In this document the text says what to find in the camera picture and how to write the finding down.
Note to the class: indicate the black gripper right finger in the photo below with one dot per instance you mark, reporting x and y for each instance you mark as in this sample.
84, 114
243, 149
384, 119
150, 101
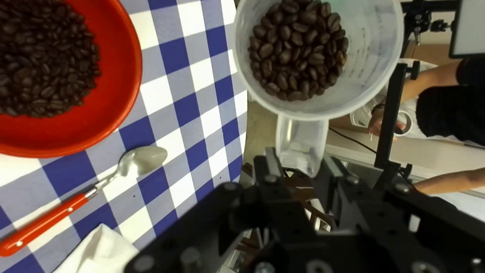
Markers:
334, 173

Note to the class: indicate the black camera stand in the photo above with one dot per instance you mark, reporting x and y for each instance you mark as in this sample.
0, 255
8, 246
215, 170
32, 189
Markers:
390, 120

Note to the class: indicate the clear plastic measuring jug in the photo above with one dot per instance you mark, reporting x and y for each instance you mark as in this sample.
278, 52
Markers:
375, 29

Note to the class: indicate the coffee beans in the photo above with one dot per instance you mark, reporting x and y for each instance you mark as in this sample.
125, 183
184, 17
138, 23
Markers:
297, 49
49, 61

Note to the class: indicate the white towel with red stripe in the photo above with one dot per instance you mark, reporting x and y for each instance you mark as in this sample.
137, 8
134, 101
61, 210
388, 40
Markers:
103, 251

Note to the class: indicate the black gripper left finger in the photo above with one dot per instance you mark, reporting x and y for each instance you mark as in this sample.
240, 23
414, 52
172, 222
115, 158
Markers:
267, 169

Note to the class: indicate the coffee beans in red bowl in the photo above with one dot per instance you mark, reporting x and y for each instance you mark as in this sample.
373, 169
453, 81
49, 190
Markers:
49, 61

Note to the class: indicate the red handled metal spoon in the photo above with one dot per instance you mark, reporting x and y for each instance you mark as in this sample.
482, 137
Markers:
132, 164

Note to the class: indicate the seated person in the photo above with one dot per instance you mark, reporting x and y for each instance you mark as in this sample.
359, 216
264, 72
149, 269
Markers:
450, 102

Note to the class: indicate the blue white checkered tablecloth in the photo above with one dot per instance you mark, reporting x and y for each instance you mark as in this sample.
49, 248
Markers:
191, 102

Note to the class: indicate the red bowl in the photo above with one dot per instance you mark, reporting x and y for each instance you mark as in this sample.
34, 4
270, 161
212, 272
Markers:
103, 110

